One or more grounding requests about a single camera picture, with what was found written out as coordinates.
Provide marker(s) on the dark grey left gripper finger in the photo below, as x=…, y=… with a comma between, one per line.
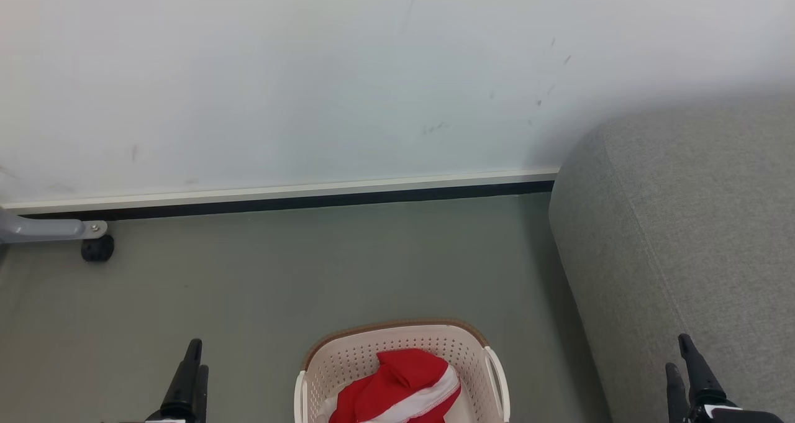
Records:
x=185, y=386
x=202, y=398

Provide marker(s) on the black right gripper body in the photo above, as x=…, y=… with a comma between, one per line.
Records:
x=733, y=415

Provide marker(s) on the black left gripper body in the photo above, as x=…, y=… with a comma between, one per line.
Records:
x=168, y=420

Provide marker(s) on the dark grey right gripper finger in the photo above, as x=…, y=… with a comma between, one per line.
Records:
x=677, y=398
x=703, y=382

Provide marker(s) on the red and white jersey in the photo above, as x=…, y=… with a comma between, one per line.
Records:
x=404, y=379

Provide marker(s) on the grey fabric sofa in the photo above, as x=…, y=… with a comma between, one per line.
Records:
x=683, y=243

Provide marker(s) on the cream perforated laundry basket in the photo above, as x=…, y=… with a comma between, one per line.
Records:
x=348, y=364

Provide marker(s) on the black caster wheel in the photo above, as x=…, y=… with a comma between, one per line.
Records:
x=97, y=249

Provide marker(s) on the white and black baseboard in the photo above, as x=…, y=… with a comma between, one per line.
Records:
x=279, y=198

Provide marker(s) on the grey metal stand leg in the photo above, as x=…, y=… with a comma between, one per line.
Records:
x=43, y=229

